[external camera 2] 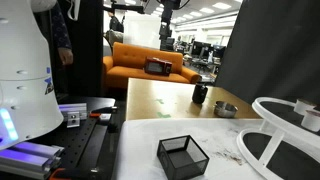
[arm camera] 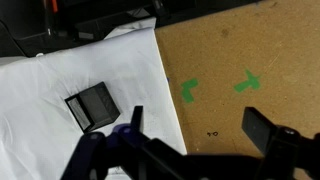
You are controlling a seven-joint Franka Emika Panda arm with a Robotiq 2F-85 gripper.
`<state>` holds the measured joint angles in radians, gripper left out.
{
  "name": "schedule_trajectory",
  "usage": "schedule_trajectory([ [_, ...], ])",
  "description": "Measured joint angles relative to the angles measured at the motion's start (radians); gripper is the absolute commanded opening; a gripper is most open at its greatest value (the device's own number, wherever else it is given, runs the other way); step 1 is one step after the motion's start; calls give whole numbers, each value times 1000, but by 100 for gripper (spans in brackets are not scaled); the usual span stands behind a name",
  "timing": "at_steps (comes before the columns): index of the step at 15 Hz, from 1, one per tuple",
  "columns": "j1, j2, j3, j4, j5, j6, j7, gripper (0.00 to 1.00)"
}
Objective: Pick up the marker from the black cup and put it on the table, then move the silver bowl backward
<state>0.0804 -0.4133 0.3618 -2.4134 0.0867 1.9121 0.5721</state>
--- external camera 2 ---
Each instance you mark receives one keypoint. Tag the black cup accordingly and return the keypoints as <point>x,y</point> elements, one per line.
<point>199,93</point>

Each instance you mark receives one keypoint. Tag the small silver pot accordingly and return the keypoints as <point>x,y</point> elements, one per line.
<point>225,109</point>

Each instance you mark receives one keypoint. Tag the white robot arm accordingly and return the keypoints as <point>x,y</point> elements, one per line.
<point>28,106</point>

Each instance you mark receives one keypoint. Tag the red microwave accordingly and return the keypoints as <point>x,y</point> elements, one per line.
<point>157,66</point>

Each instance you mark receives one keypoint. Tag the orange sofa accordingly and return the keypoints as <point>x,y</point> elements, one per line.
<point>128,61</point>

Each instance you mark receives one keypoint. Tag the black mesh box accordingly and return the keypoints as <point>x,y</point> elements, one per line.
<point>182,158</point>

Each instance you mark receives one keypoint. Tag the white cloth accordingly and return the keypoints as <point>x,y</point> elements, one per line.
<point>137,159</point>

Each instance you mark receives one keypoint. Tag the person in dark clothes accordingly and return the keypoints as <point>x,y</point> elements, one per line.
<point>61,35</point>

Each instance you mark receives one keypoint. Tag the black curtain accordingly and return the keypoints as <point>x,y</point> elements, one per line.
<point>274,51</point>

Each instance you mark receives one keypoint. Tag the orange handled clamp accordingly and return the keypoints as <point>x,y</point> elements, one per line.
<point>105,110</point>

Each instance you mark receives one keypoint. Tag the silver angle bracket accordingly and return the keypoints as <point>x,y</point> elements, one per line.
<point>73,119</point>

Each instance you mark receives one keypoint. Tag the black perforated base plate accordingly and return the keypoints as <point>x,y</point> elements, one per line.
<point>83,145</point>

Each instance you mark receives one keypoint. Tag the aluminium rail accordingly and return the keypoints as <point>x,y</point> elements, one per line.
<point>31,160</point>

